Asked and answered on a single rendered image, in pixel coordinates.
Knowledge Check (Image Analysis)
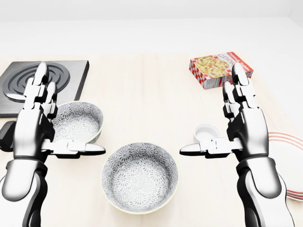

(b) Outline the red checkered cookie box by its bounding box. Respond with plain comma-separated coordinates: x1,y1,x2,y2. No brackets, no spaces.
189,52,254,90

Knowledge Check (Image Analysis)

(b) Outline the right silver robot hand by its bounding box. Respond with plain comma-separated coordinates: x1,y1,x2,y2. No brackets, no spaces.
179,62,271,164

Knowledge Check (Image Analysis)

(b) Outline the white plate with red rings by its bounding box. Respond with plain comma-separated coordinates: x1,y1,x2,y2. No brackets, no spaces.
267,131,303,202

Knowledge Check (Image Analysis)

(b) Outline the patterned grey bowl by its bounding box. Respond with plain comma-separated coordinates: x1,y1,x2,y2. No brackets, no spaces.
52,101,105,144
101,142,179,215

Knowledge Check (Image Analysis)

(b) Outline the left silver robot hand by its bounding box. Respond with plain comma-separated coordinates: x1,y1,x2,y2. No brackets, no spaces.
13,62,106,164

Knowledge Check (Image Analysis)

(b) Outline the flat dark stove plate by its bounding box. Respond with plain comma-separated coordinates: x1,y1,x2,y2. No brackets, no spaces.
0,61,90,119

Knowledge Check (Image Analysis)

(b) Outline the small white ramekin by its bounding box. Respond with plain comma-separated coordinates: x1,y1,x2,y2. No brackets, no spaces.
194,123,221,144

